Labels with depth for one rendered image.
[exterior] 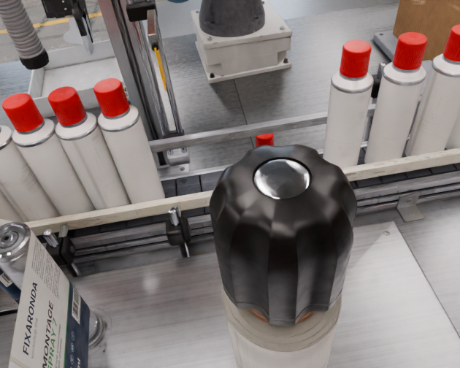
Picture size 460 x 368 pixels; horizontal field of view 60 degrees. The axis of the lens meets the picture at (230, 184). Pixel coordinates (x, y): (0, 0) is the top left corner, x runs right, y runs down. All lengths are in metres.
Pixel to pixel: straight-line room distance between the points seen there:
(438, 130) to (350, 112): 0.14
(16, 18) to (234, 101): 0.46
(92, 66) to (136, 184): 0.58
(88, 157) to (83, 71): 0.58
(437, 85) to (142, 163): 0.40
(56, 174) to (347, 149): 0.39
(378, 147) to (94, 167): 0.39
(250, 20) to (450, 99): 0.48
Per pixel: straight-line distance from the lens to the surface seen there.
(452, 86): 0.58
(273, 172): 0.20
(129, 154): 0.52
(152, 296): 0.52
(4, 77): 1.20
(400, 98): 0.55
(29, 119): 0.52
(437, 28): 0.93
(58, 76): 1.10
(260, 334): 0.28
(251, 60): 0.94
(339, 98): 0.53
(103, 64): 1.09
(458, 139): 0.69
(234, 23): 0.91
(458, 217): 0.69
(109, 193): 0.57
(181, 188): 0.62
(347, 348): 0.48
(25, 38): 0.58
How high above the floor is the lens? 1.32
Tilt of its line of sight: 46 degrees down
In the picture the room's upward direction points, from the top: 7 degrees counter-clockwise
